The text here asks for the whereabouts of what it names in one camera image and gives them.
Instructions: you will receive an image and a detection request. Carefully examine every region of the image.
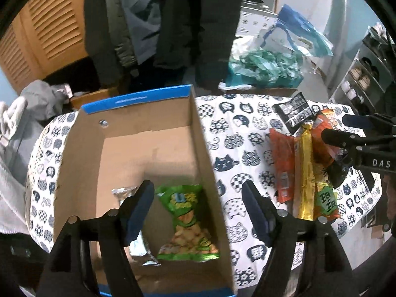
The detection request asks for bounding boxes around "yellow striped snack packet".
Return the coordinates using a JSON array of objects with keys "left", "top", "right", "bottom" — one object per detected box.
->
[{"left": 293, "top": 123, "right": 317, "bottom": 221}]

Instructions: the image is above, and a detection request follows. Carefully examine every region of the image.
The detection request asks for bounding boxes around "cat print tablecloth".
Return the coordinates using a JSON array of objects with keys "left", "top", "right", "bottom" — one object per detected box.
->
[{"left": 26, "top": 93, "right": 383, "bottom": 289}]

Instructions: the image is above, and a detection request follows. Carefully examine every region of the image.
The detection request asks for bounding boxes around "pile of green plastic bags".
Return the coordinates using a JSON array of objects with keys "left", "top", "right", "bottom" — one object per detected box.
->
[{"left": 227, "top": 47, "right": 304, "bottom": 89}]

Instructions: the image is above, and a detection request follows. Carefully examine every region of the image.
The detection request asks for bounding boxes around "white printed storage box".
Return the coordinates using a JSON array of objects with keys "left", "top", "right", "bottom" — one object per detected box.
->
[{"left": 239, "top": 0, "right": 279, "bottom": 38}]

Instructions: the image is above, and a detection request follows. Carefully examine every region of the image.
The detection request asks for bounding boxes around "black hanging coat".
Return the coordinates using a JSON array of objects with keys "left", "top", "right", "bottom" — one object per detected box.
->
[{"left": 154, "top": 0, "right": 242, "bottom": 91}]

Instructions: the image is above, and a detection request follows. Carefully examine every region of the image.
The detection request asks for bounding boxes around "plain orange snack packet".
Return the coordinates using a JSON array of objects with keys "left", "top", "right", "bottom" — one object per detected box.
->
[{"left": 269, "top": 128, "right": 298, "bottom": 205}]

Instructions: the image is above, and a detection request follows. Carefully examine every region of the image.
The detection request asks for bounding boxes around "black snack packet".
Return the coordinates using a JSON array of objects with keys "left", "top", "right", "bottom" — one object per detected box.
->
[{"left": 273, "top": 92, "right": 317, "bottom": 128}]

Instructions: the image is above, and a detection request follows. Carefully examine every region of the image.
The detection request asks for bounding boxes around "wooden louvered door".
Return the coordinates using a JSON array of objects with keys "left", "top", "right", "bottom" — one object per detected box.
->
[{"left": 0, "top": 0, "right": 91, "bottom": 91}]

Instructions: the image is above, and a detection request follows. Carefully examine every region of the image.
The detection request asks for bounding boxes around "blue plastic bag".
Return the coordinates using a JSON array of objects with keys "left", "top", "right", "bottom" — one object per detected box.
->
[{"left": 259, "top": 4, "right": 335, "bottom": 59}]

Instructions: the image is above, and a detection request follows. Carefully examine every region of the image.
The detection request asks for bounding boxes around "grey hanging jacket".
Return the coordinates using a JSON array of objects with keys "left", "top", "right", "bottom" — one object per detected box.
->
[{"left": 105, "top": 0, "right": 163, "bottom": 66}]

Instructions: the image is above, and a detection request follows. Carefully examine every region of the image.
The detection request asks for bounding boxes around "small brown cardboard box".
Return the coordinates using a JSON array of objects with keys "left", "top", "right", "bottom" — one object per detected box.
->
[{"left": 70, "top": 87, "right": 121, "bottom": 111}]

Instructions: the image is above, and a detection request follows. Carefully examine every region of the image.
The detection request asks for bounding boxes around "dark shoe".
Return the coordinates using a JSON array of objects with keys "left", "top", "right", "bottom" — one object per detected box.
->
[{"left": 360, "top": 56, "right": 380, "bottom": 79}]

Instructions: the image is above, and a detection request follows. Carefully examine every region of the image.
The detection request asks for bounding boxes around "white cloth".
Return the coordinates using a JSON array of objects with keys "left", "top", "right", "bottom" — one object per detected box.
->
[{"left": 0, "top": 97, "right": 29, "bottom": 140}]

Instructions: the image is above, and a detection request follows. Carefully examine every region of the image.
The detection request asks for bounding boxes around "dark olive hanging coat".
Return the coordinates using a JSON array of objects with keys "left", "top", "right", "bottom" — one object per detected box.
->
[{"left": 83, "top": 0, "right": 138, "bottom": 88}]

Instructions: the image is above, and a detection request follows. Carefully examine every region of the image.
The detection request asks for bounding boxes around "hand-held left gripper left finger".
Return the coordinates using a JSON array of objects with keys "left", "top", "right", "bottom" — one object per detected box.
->
[{"left": 35, "top": 179, "right": 155, "bottom": 297}]

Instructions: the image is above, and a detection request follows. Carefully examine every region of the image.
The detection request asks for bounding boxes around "orange snack packet green label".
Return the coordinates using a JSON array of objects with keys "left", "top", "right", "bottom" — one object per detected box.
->
[{"left": 309, "top": 108, "right": 341, "bottom": 224}]

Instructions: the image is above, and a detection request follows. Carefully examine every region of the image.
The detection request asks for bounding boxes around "grey clothing pile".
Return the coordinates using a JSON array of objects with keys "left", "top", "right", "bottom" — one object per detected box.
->
[{"left": 19, "top": 80, "right": 72, "bottom": 119}]

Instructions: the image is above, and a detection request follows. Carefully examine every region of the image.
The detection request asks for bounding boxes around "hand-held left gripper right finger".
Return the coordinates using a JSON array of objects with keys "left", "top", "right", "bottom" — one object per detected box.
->
[{"left": 241, "top": 180, "right": 361, "bottom": 297}]

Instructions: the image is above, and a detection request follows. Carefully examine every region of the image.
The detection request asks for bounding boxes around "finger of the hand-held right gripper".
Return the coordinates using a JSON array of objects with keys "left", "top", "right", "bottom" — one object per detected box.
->
[
  {"left": 342, "top": 113, "right": 396, "bottom": 132},
  {"left": 321, "top": 128, "right": 372, "bottom": 153}
]

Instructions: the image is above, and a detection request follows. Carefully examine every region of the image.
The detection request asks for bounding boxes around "white shoe rack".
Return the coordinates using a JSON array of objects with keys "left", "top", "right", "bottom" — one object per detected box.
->
[{"left": 329, "top": 23, "right": 396, "bottom": 116}]

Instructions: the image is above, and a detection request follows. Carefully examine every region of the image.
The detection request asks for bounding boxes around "silver foil snack packet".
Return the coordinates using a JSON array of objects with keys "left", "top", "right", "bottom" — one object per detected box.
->
[{"left": 111, "top": 186, "right": 162, "bottom": 267}]

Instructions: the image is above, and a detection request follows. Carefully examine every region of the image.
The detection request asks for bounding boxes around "blue-rimmed cardboard box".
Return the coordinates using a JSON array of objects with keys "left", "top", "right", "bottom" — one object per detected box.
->
[{"left": 53, "top": 84, "right": 238, "bottom": 297}]

